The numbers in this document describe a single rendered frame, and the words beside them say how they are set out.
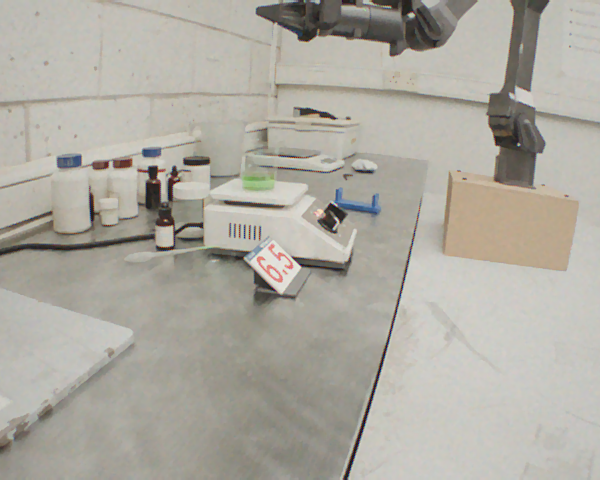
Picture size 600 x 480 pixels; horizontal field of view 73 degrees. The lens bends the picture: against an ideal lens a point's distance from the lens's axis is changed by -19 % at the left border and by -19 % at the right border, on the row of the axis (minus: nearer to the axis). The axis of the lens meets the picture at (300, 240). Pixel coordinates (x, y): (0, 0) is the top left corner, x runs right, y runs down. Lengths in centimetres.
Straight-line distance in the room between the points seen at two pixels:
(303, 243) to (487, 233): 29
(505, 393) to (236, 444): 23
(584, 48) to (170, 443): 210
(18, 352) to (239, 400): 21
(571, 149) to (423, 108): 69
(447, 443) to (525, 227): 47
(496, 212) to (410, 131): 135
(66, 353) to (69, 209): 42
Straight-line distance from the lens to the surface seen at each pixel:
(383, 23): 69
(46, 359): 43
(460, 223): 75
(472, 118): 207
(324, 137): 173
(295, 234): 64
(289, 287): 57
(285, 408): 37
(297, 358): 43
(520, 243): 77
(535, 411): 41
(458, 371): 44
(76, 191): 81
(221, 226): 67
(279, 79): 213
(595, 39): 221
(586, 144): 218
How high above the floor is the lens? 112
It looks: 17 degrees down
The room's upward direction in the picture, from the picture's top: 3 degrees clockwise
